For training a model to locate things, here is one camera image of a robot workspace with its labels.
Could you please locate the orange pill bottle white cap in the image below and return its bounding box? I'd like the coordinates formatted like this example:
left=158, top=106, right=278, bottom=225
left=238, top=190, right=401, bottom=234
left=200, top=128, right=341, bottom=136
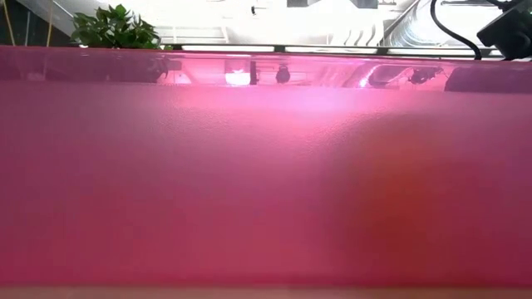
left=332, top=115, right=458, bottom=267

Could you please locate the red translucent plastic basket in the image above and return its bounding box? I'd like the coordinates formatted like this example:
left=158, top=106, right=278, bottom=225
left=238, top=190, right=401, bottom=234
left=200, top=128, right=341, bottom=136
left=0, top=45, right=532, bottom=287

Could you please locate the green leafy plant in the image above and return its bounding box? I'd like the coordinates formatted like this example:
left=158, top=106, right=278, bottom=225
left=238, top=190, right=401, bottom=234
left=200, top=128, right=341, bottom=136
left=69, top=3, right=174, bottom=51

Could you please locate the black aluminium table frame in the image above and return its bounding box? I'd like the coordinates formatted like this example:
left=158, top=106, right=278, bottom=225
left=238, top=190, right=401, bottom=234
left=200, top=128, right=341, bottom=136
left=160, top=42, right=504, bottom=59

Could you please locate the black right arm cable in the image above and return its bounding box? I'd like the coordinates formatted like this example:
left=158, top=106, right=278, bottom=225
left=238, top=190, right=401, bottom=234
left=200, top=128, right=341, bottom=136
left=429, top=0, right=483, bottom=61

